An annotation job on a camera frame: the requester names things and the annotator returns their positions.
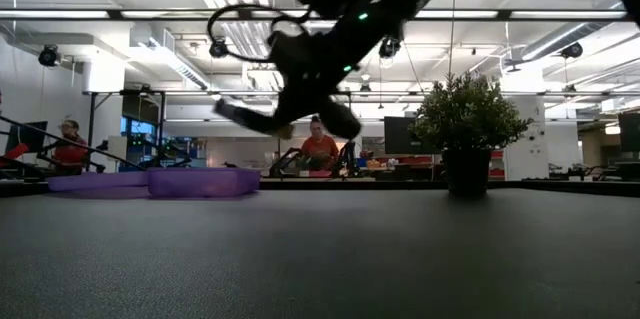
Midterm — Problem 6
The black background rig frame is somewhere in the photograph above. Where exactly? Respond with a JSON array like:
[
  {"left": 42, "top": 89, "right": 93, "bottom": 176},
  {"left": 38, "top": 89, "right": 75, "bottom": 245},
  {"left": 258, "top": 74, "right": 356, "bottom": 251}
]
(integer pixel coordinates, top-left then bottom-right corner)
[{"left": 82, "top": 89, "right": 167, "bottom": 173}]

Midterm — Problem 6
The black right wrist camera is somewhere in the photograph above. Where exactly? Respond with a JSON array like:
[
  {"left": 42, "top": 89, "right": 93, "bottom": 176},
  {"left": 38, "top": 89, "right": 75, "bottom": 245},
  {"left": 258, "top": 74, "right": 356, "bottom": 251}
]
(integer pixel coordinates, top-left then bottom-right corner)
[{"left": 267, "top": 30, "right": 302, "bottom": 65}]

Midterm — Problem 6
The black plant pot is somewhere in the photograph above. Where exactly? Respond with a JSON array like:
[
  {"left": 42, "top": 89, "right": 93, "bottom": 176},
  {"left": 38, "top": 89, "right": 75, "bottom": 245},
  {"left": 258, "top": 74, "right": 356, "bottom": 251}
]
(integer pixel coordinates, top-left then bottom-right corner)
[{"left": 440, "top": 147, "right": 494, "bottom": 198}]

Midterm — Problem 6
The black table mat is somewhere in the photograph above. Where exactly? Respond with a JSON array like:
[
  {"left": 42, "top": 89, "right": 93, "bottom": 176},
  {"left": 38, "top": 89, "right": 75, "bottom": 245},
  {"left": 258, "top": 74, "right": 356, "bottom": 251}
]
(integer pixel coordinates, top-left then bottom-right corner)
[{"left": 0, "top": 187, "right": 640, "bottom": 319}]

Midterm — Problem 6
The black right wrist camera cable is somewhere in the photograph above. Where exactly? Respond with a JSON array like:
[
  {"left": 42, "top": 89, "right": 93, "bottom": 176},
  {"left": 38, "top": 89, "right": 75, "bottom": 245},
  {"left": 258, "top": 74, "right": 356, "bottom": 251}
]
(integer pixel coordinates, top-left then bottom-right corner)
[{"left": 206, "top": 3, "right": 314, "bottom": 64}]

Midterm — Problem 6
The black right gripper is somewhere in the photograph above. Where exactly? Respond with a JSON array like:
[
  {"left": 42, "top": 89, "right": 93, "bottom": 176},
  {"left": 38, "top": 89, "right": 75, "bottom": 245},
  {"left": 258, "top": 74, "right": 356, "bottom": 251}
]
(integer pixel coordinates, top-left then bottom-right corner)
[{"left": 273, "top": 2, "right": 407, "bottom": 140}]

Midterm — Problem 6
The purple open pencil case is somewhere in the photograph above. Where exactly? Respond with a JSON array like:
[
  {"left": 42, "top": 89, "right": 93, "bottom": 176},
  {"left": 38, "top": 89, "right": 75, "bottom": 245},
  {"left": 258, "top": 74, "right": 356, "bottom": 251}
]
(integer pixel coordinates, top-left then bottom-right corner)
[{"left": 48, "top": 167, "right": 262, "bottom": 199}]

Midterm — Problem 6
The black computer monitor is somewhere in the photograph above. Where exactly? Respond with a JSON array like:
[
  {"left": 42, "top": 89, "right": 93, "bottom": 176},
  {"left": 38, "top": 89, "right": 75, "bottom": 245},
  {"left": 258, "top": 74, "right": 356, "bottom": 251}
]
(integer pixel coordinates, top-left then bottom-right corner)
[
  {"left": 5, "top": 120, "right": 49, "bottom": 155},
  {"left": 383, "top": 115, "right": 426, "bottom": 156},
  {"left": 618, "top": 112, "right": 640, "bottom": 154}
]

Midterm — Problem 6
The thin black cable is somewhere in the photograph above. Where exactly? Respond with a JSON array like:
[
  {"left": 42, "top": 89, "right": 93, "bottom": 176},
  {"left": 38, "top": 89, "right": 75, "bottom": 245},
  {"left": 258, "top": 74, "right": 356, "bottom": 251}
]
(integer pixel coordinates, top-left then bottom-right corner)
[{"left": 0, "top": 115, "right": 147, "bottom": 171}]

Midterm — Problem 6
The black round ceiling camera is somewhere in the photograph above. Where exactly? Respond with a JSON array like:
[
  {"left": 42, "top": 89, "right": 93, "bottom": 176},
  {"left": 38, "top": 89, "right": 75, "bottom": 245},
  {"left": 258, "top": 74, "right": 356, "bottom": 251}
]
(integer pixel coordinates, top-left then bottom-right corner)
[
  {"left": 38, "top": 44, "right": 62, "bottom": 68},
  {"left": 378, "top": 37, "right": 402, "bottom": 60},
  {"left": 560, "top": 41, "right": 584, "bottom": 60},
  {"left": 208, "top": 38, "right": 229, "bottom": 59}
]

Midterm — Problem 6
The person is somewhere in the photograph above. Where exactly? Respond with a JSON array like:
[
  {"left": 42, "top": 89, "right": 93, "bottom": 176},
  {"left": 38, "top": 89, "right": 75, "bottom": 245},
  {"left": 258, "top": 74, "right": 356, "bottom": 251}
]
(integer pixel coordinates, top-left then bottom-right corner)
[
  {"left": 299, "top": 114, "right": 341, "bottom": 173},
  {"left": 51, "top": 118, "right": 90, "bottom": 176}
]

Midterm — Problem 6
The green artificial plant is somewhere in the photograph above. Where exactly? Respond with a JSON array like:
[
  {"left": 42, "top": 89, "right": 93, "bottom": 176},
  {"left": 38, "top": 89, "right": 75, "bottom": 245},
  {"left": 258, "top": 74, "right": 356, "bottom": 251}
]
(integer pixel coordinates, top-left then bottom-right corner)
[{"left": 408, "top": 71, "right": 534, "bottom": 153}]

